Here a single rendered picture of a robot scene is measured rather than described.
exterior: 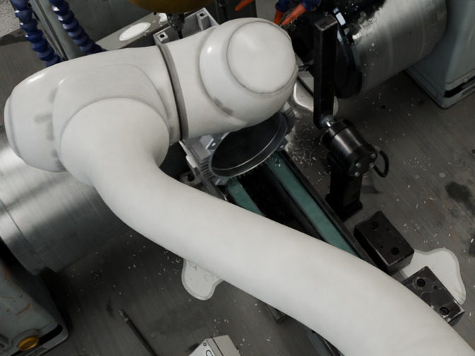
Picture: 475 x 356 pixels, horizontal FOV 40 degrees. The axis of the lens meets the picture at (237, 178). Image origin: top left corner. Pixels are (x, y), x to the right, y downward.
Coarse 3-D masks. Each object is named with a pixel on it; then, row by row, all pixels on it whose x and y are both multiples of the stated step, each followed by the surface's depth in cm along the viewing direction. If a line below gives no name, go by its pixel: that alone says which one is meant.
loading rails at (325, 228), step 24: (264, 168) 122; (288, 168) 118; (216, 192) 120; (240, 192) 116; (288, 192) 115; (312, 192) 114; (288, 216) 125; (312, 216) 112; (336, 216) 111; (336, 240) 110; (312, 336) 109
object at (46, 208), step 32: (0, 128) 101; (0, 160) 95; (0, 192) 93; (32, 192) 94; (64, 192) 95; (96, 192) 96; (0, 224) 94; (32, 224) 94; (64, 224) 96; (96, 224) 99; (32, 256) 98; (64, 256) 100
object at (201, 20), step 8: (192, 16) 108; (200, 16) 107; (208, 16) 107; (184, 24) 108; (192, 24) 109; (200, 24) 108; (208, 24) 109; (216, 24) 106; (160, 32) 106; (168, 32) 107; (176, 32) 108; (184, 32) 109; (192, 32) 109; (160, 40) 105; (168, 40) 106
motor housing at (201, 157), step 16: (288, 112) 109; (256, 128) 118; (272, 128) 115; (288, 128) 113; (224, 144) 118; (240, 144) 118; (256, 144) 117; (272, 144) 116; (192, 160) 110; (208, 160) 106; (224, 160) 116; (240, 160) 117; (256, 160) 116; (208, 176) 110; (224, 176) 113; (240, 176) 116
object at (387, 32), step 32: (352, 0) 104; (384, 0) 105; (416, 0) 106; (288, 32) 126; (352, 32) 104; (384, 32) 106; (416, 32) 109; (352, 64) 108; (384, 64) 109; (352, 96) 115
